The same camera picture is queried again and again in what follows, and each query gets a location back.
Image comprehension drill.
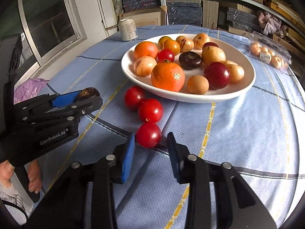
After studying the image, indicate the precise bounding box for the dark purple tomato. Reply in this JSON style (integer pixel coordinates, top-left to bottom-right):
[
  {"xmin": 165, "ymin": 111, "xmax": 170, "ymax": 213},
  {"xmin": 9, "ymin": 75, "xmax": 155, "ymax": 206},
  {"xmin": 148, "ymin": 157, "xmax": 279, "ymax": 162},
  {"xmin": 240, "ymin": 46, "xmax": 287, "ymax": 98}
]
[
  {"xmin": 178, "ymin": 51, "xmax": 202, "ymax": 70},
  {"xmin": 75, "ymin": 87, "xmax": 100, "ymax": 101}
]

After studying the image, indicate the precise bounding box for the small brown round fruit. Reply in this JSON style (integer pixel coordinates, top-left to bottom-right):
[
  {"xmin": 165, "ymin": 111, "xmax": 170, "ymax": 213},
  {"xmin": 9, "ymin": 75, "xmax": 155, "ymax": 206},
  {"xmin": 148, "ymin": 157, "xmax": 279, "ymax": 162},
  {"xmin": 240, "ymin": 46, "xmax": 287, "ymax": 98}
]
[{"xmin": 187, "ymin": 75, "xmax": 209, "ymax": 95}]

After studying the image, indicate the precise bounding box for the large orange tangerine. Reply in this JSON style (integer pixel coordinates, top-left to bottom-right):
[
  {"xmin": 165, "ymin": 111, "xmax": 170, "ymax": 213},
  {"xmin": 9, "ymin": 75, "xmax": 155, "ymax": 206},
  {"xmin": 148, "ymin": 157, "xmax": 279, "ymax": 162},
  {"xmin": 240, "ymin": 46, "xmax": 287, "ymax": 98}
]
[{"xmin": 150, "ymin": 62, "xmax": 185, "ymax": 92}]

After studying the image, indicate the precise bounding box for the yellow green round fruit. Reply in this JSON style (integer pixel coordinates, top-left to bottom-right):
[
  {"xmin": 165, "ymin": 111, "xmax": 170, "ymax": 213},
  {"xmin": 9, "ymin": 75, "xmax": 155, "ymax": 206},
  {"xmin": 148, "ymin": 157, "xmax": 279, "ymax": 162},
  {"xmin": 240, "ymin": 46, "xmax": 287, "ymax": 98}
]
[{"xmin": 158, "ymin": 36, "xmax": 171, "ymax": 50}]

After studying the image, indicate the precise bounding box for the yellow peach back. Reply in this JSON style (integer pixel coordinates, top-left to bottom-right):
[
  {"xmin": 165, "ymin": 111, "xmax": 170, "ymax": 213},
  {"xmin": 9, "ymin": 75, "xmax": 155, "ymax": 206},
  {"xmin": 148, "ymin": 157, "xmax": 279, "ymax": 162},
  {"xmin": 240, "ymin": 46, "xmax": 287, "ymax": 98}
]
[{"xmin": 202, "ymin": 46, "xmax": 226, "ymax": 66}]

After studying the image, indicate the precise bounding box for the yellow peach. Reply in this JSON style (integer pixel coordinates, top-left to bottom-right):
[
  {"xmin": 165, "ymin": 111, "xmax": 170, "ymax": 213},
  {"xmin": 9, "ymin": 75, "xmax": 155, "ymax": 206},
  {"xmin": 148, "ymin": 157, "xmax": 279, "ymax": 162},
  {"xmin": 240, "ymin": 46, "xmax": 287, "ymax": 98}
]
[
  {"xmin": 202, "ymin": 46, "xmax": 226, "ymax": 66},
  {"xmin": 222, "ymin": 60, "xmax": 245, "ymax": 83},
  {"xmin": 193, "ymin": 33, "xmax": 210, "ymax": 50}
]

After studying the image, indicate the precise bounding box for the small striped peach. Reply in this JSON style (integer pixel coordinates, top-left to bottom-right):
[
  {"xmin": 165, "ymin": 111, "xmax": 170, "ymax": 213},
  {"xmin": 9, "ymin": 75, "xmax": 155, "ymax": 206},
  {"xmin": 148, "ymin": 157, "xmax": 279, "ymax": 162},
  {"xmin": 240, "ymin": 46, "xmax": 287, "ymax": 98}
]
[{"xmin": 176, "ymin": 36, "xmax": 194, "ymax": 53}]

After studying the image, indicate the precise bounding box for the large dark red plum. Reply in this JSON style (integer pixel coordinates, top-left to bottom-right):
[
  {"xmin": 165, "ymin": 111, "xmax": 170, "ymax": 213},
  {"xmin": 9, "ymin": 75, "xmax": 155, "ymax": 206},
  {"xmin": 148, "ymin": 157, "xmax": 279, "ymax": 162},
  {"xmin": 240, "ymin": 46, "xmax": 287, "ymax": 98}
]
[{"xmin": 202, "ymin": 42, "xmax": 219, "ymax": 49}]

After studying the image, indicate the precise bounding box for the person's left hand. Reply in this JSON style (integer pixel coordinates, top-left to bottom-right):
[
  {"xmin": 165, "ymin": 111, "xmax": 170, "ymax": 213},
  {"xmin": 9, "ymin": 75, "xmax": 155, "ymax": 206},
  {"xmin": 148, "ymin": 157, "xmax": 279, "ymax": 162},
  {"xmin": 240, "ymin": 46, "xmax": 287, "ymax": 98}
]
[{"xmin": 0, "ymin": 158, "xmax": 43, "ymax": 195}]

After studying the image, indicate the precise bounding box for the red cherry tomato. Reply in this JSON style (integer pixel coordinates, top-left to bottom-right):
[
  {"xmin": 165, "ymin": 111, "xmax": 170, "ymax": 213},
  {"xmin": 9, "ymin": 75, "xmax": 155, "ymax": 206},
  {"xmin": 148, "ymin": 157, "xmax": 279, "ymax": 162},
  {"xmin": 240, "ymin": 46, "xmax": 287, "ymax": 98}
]
[
  {"xmin": 138, "ymin": 98, "xmax": 163, "ymax": 123},
  {"xmin": 157, "ymin": 49, "xmax": 175, "ymax": 62},
  {"xmin": 124, "ymin": 86, "xmax": 145, "ymax": 111},
  {"xmin": 136, "ymin": 123, "xmax": 161, "ymax": 148}
]

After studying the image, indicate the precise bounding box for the purple plastic bag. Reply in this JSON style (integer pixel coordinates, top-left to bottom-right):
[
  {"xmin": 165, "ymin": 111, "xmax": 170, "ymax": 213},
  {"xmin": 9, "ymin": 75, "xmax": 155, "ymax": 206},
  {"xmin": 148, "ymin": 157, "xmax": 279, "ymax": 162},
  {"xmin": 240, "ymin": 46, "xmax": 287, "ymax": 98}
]
[{"xmin": 14, "ymin": 78, "xmax": 49, "ymax": 104}]

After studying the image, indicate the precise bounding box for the white oval plate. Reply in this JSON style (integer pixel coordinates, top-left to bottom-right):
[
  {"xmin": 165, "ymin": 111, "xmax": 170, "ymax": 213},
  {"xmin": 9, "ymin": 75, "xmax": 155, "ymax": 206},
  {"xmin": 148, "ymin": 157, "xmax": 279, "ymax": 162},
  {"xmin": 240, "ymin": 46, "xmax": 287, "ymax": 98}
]
[{"xmin": 120, "ymin": 33, "xmax": 257, "ymax": 104}]

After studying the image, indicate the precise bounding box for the silver drink can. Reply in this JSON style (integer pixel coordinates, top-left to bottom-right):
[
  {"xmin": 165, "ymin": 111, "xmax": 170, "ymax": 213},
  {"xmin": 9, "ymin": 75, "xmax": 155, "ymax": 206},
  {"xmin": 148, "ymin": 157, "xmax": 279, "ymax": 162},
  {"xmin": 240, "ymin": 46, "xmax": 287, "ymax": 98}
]
[{"xmin": 118, "ymin": 18, "xmax": 138, "ymax": 41}]

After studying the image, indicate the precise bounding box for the cardboard box beige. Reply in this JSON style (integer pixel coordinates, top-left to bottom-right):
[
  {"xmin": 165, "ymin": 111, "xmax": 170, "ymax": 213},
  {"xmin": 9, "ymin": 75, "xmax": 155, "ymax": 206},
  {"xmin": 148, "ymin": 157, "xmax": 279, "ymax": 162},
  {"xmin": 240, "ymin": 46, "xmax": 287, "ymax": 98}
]
[{"xmin": 118, "ymin": 6, "xmax": 168, "ymax": 27}]

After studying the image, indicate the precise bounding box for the clear plastic fruit box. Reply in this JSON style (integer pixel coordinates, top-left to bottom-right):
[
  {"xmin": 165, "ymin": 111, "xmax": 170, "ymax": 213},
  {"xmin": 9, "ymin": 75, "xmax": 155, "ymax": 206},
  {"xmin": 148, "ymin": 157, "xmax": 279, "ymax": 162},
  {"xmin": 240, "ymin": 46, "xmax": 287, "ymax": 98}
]
[{"xmin": 249, "ymin": 31, "xmax": 292, "ymax": 73}]

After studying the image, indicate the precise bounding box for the pink plastic bag on shelf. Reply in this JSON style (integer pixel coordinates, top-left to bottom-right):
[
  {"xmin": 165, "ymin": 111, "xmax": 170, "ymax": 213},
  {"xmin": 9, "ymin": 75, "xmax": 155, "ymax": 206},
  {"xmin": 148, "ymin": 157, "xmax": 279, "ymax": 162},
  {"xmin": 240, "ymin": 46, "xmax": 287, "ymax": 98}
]
[{"xmin": 257, "ymin": 10, "xmax": 287, "ymax": 38}]

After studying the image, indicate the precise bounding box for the window with white frame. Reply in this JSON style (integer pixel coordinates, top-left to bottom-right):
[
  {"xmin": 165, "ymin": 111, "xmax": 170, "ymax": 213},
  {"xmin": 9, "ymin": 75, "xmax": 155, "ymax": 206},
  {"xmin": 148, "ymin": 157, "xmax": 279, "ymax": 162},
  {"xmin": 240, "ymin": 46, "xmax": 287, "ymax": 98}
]
[{"xmin": 1, "ymin": 0, "xmax": 84, "ymax": 83}]

